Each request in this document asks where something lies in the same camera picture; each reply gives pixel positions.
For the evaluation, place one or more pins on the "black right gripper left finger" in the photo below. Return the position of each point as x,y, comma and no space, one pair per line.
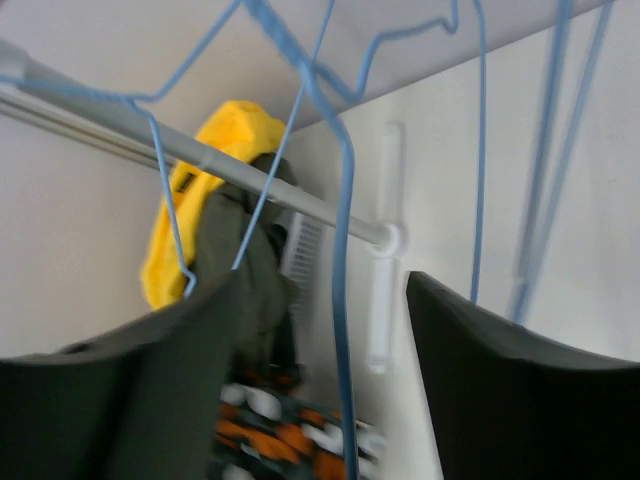
138,402

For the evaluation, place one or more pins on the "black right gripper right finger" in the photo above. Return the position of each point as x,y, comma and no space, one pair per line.
507,403

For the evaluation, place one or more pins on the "camouflage patterned shorts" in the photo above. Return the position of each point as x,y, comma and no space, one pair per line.
263,431

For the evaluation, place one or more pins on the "olive green shorts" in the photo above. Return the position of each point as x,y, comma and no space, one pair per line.
263,332

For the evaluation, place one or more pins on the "yellow shorts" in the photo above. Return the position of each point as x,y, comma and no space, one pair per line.
239,128

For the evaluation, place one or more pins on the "white perforated plastic basket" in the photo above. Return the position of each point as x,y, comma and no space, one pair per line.
299,257

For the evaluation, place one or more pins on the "white steel clothes rack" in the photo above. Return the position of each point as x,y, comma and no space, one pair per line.
387,238

